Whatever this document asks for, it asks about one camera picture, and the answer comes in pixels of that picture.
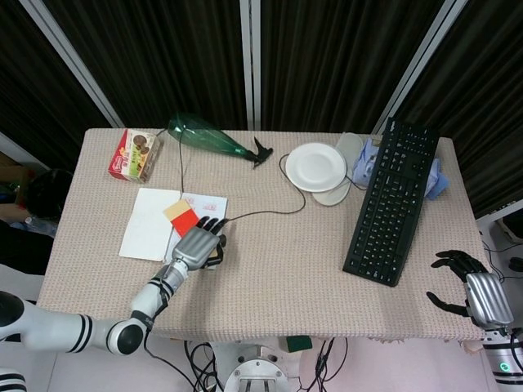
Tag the large white paper plate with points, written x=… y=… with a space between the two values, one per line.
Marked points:
x=315 y=166

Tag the beige waffle tablecloth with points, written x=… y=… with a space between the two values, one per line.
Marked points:
x=286 y=265

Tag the blue soft bag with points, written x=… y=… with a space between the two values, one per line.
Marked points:
x=437 y=179

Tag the red and tan card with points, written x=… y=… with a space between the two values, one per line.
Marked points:
x=184 y=220

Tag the green plastic spray bottle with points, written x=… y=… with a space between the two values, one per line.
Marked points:
x=204 y=136

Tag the white machine housing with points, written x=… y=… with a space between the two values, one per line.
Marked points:
x=492 y=230

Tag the white metal frame post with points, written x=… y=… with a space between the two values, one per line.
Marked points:
x=417 y=65
x=20 y=149
x=77 y=61
x=250 y=61

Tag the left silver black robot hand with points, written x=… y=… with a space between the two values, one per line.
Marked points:
x=196 y=247

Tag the blue white soft pack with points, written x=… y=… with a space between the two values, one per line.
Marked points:
x=365 y=163

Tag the black bag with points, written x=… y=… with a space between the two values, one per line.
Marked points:
x=49 y=196

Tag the silver robot torso base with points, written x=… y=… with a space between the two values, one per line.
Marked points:
x=257 y=371

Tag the black computer keyboard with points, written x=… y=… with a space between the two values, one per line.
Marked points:
x=388 y=204

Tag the green square block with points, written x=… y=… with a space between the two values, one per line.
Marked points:
x=298 y=344

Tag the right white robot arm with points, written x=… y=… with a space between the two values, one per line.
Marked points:
x=504 y=359

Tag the red green cookie box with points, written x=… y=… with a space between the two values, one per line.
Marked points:
x=135 y=157

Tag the brown cardboard box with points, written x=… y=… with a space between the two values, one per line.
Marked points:
x=12 y=183

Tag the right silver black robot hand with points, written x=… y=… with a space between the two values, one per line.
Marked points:
x=488 y=298

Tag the yellow cover notebook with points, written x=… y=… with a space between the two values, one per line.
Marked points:
x=147 y=228

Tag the black pleated curtain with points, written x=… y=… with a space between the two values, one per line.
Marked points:
x=184 y=61

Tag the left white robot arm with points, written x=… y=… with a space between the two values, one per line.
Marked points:
x=53 y=326

